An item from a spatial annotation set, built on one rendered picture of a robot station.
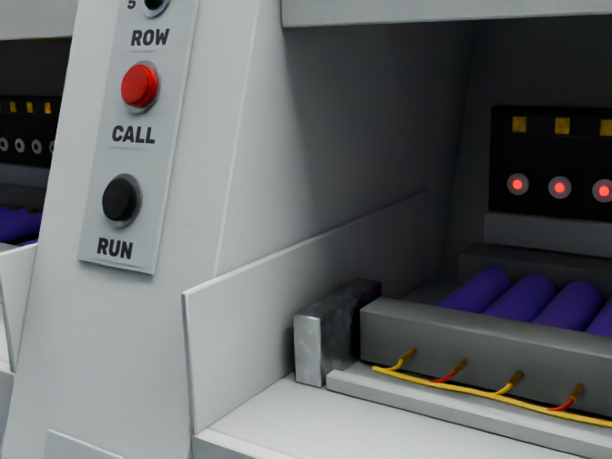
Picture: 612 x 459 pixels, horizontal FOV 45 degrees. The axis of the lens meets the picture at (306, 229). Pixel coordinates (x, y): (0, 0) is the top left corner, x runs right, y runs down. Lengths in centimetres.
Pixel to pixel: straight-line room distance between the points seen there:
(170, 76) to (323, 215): 8
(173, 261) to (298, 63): 9
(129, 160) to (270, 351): 9
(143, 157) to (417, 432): 14
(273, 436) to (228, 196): 8
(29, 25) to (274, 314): 18
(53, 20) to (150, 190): 12
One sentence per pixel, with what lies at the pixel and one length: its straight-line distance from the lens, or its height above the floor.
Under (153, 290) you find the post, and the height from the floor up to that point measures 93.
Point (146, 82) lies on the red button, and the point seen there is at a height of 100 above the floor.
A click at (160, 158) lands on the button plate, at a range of 28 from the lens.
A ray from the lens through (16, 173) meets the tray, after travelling 63.
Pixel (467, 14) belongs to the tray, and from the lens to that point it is 25.
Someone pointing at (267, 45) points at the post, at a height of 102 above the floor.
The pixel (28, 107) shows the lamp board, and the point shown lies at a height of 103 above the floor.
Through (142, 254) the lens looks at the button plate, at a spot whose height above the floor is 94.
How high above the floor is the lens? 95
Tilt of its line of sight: 2 degrees up
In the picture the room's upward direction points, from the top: 9 degrees clockwise
